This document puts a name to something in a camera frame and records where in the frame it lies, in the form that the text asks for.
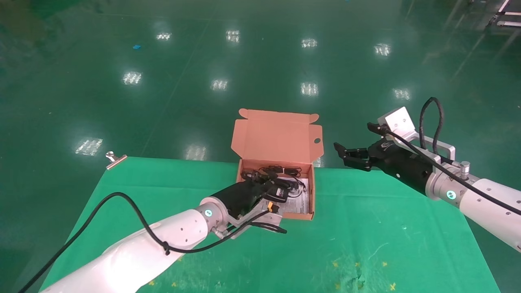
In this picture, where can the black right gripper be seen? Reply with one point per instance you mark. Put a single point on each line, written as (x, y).
(403, 165)

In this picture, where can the silver binder clip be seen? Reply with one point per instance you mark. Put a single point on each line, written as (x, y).
(116, 161)

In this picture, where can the white printed paper sheet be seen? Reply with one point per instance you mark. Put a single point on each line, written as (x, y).
(299, 203)

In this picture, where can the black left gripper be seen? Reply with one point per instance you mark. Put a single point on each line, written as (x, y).
(240, 197)

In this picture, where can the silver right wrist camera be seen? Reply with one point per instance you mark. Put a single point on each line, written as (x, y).
(401, 121)

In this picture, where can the orange cardboard box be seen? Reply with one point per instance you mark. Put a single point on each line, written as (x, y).
(276, 142)

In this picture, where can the metal background rack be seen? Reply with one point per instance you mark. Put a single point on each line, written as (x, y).
(506, 24)

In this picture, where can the green table mat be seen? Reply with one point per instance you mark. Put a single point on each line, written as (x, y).
(346, 252)

